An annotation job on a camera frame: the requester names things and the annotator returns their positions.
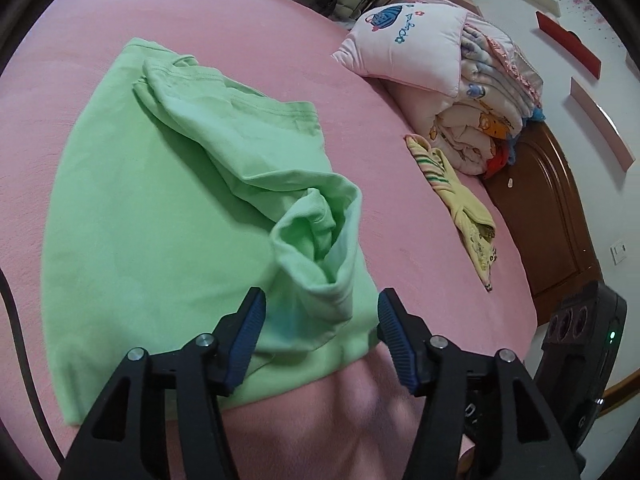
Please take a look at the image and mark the pink bed sheet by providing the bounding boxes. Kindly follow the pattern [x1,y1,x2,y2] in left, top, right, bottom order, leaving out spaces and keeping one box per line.
[0,0,540,480]

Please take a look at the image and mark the yellow striped small garment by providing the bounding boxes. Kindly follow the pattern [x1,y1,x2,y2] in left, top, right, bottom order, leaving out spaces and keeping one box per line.
[404,134,499,293]

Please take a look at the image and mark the light green T-shirt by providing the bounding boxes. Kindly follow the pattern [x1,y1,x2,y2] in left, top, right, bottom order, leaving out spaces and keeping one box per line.
[42,37,381,426]

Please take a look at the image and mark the black cable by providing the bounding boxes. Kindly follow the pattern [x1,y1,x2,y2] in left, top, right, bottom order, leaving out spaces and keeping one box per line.
[0,267,67,467]

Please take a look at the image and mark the folded printed quilt stack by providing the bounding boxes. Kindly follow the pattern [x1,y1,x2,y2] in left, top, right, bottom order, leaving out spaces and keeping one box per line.
[385,14,546,179]

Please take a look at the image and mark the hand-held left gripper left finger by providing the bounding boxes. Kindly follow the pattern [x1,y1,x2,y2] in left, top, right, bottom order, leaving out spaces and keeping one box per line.
[57,287,267,480]

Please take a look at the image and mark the red wall shelf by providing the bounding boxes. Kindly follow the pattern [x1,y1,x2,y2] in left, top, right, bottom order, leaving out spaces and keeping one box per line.
[535,11,602,80]

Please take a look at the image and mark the brown wooden headboard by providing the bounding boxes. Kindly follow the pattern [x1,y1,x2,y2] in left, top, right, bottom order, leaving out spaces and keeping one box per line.
[481,121,604,329]

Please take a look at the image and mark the pink printed pillow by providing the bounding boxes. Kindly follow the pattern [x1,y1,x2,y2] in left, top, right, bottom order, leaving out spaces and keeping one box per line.
[331,0,501,99]

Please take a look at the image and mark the pink wall shelf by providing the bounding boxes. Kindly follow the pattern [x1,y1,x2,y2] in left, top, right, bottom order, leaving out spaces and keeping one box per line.
[569,77,636,174]

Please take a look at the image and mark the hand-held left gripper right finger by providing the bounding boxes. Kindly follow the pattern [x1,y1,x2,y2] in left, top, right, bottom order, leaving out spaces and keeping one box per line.
[377,288,583,480]

